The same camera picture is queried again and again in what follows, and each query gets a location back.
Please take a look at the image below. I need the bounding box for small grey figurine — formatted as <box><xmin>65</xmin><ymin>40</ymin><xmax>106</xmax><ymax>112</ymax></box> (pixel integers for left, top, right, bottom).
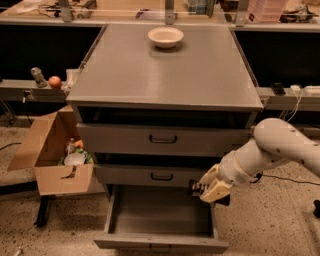
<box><xmin>31</xmin><ymin>67</ymin><xmax>48</xmax><ymax>88</ymax></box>

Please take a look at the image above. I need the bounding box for grey open bottom drawer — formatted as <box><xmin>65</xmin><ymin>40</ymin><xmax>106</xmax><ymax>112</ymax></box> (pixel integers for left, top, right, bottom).
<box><xmin>95</xmin><ymin>185</ymin><xmax>229</xmax><ymax>254</ymax></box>

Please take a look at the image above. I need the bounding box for grey middle drawer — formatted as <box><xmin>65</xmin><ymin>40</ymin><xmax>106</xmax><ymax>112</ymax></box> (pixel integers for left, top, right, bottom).
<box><xmin>94</xmin><ymin>164</ymin><xmax>208</xmax><ymax>188</ymax></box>

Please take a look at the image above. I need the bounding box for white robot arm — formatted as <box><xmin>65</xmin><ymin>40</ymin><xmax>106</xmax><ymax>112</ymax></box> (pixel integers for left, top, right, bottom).
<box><xmin>200</xmin><ymin>118</ymin><xmax>320</xmax><ymax>203</ymax></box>

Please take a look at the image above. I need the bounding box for black floor cable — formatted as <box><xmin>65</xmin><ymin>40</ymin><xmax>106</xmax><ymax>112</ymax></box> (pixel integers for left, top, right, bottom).
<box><xmin>249</xmin><ymin>171</ymin><xmax>320</xmax><ymax>187</ymax></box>

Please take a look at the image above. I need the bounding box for white ceramic bowl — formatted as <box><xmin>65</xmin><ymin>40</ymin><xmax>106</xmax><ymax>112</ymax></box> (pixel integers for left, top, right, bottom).
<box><xmin>148</xmin><ymin>27</ymin><xmax>184</xmax><ymax>49</ymax></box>

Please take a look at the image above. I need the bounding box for white power strip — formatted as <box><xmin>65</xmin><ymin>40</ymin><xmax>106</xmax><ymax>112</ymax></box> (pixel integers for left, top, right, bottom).
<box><xmin>304</xmin><ymin>86</ymin><xmax>320</xmax><ymax>96</ymax></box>

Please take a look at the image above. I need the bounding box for grey metal drawer cabinet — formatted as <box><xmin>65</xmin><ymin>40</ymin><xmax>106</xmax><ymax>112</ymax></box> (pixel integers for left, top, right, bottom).
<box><xmin>65</xmin><ymin>23</ymin><xmax>264</xmax><ymax>205</ymax></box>

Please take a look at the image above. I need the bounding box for pink plastic bin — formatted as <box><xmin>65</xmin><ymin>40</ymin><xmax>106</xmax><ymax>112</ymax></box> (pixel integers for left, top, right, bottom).
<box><xmin>247</xmin><ymin>0</ymin><xmax>288</xmax><ymax>23</ymax></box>

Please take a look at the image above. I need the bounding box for red apple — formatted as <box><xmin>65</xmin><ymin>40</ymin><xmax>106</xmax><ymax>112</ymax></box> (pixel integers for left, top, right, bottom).
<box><xmin>48</xmin><ymin>76</ymin><xmax>62</xmax><ymax>89</ymax></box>

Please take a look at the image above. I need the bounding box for black stand base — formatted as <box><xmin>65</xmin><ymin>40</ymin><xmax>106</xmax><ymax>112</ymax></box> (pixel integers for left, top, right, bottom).
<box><xmin>34</xmin><ymin>195</ymin><xmax>56</xmax><ymax>228</ymax></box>

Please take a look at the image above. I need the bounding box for brown cardboard box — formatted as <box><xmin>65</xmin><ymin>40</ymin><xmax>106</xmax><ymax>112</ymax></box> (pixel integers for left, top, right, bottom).
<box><xmin>8</xmin><ymin>106</ymin><xmax>104</xmax><ymax>196</ymax></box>

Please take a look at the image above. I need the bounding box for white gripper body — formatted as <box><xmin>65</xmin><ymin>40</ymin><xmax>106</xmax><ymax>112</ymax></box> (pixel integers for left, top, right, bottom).
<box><xmin>218</xmin><ymin>150</ymin><xmax>250</xmax><ymax>186</ymax></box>

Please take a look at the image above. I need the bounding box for white plastic bowl in box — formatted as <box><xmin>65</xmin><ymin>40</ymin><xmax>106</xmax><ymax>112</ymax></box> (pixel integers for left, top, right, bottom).
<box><xmin>64</xmin><ymin>153</ymin><xmax>85</xmax><ymax>166</ymax></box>

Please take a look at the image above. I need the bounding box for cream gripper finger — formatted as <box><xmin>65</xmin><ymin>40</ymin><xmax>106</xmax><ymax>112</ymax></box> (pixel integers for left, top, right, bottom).
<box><xmin>200</xmin><ymin>179</ymin><xmax>232</xmax><ymax>203</ymax></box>
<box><xmin>199</xmin><ymin>164</ymin><xmax>219</xmax><ymax>185</ymax></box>

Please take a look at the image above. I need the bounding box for grey top drawer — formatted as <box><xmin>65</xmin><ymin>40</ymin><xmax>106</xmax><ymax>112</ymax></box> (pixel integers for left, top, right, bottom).
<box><xmin>77</xmin><ymin>123</ymin><xmax>249</xmax><ymax>157</ymax></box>

